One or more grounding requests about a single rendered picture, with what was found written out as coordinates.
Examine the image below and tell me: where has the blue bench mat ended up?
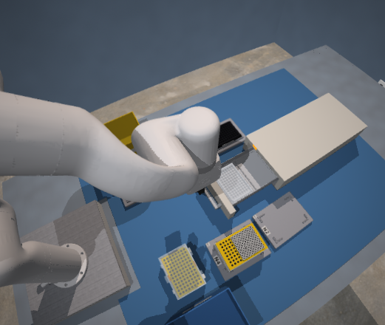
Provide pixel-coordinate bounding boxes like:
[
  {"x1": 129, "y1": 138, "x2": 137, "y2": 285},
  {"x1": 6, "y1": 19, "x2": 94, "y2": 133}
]
[{"x1": 79, "y1": 68, "x2": 385, "y2": 325}]

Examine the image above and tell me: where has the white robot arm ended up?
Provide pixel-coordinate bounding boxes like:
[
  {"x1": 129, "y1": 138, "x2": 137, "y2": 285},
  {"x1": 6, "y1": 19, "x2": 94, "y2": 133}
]
[{"x1": 0, "y1": 71, "x2": 220, "y2": 288}]

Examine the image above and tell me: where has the blue open-top box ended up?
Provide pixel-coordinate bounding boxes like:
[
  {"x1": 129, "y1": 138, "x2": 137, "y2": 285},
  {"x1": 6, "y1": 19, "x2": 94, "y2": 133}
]
[{"x1": 164, "y1": 286, "x2": 250, "y2": 325}]

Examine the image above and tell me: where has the yellow open-top bin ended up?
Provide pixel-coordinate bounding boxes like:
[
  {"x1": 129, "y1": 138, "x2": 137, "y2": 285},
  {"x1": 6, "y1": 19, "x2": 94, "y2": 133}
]
[{"x1": 104, "y1": 112, "x2": 139, "y2": 154}]

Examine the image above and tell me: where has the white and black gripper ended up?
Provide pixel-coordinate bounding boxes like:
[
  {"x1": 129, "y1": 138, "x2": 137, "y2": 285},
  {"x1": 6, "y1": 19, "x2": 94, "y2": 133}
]
[{"x1": 186, "y1": 154, "x2": 221, "y2": 195}]

